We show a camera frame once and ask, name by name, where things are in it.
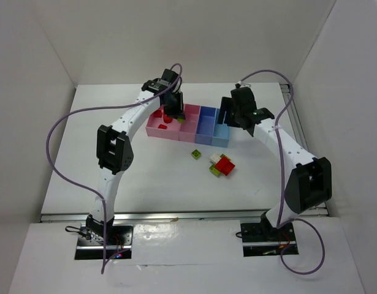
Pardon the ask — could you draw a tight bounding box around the green lego brick with studs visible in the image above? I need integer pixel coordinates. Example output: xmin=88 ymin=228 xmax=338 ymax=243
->
xmin=191 ymin=149 xmax=202 ymax=160

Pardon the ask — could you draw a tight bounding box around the small red lego brick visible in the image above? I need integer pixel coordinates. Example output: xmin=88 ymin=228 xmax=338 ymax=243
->
xmin=153 ymin=110 xmax=163 ymax=118

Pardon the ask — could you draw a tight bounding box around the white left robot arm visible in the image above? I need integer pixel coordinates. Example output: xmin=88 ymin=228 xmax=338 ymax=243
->
xmin=86 ymin=69 xmax=185 ymax=239

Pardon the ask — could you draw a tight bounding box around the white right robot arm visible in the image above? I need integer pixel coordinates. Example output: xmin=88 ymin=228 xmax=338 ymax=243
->
xmin=218 ymin=87 xmax=332 ymax=239

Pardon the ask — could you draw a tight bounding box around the dark blue container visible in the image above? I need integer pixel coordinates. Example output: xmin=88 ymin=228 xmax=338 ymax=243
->
xmin=195 ymin=106 xmax=216 ymax=145

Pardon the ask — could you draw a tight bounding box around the light blue container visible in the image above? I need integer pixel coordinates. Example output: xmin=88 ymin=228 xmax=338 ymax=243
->
xmin=211 ymin=108 xmax=230 ymax=148

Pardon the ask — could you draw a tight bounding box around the small pink container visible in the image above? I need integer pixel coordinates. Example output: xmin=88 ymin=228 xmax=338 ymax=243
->
xmin=178 ymin=104 xmax=200 ymax=143

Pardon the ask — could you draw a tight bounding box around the white lego brick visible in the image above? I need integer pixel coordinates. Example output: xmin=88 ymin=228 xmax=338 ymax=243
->
xmin=209 ymin=153 xmax=221 ymax=164

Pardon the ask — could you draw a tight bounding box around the large red lego brick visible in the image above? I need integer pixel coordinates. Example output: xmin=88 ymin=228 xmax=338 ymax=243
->
xmin=215 ymin=156 xmax=235 ymax=176

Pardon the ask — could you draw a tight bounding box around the green lego plate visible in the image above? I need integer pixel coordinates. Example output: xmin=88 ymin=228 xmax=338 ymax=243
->
xmin=209 ymin=164 xmax=221 ymax=178

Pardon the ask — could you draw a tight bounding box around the aluminium side rail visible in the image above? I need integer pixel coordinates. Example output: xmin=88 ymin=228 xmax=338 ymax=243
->
xmin=280 ymin=83 xmax=329 ymax=216

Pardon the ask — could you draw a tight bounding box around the aluminium front rail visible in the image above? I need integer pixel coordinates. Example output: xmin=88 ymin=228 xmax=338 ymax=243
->
xmin=39 ymin=208 xmax=329 ymax=224

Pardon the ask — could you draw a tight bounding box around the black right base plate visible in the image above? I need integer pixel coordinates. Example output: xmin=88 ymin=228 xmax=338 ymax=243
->
xmin=235 ymin=223 xmax=299 ymax=257

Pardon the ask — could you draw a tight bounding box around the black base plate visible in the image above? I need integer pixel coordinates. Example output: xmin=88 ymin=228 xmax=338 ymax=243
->
xmin=235 ymin=223 xmax=299 ymax=257
xmin=74 ymin=225 xmax=134 ymax=260

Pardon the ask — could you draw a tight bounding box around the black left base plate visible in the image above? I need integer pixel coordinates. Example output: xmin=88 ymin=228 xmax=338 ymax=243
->
xmin=74 ymin=225 xmax=134 ymax=260

